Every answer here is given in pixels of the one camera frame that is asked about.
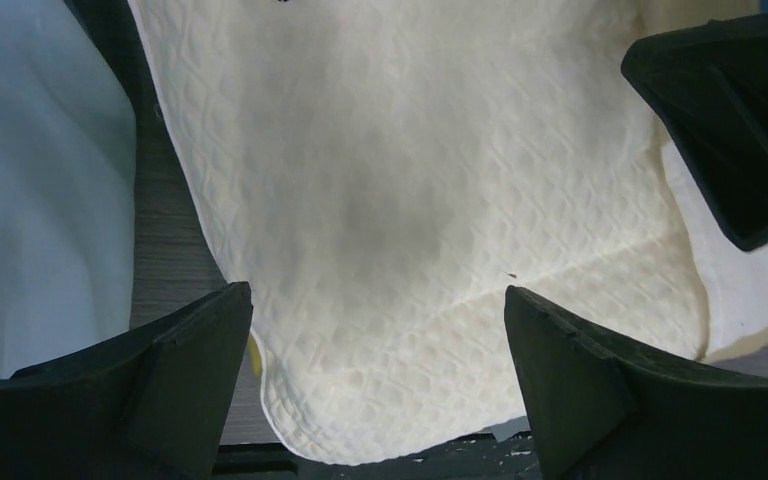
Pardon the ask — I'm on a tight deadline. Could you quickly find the blue beige checkered pillow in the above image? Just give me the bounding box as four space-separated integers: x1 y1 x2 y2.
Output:
644 1 768 362

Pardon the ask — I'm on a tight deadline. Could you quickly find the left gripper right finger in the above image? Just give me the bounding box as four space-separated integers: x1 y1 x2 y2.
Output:
504 286 768 479

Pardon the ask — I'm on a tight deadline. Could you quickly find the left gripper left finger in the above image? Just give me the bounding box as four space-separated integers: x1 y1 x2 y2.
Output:
0 282 253 479

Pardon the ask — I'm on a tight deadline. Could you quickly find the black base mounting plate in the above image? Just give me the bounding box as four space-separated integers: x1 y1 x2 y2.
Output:
211 430 544 480

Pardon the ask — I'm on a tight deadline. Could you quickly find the white quilted pillow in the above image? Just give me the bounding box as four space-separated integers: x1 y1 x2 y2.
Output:
130 1 709 465

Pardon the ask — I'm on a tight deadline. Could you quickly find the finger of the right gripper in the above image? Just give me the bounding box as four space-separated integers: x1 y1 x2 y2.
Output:
621 13 768 252

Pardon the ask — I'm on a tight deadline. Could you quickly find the light blue pillow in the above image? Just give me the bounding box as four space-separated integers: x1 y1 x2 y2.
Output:
0 1 136 379

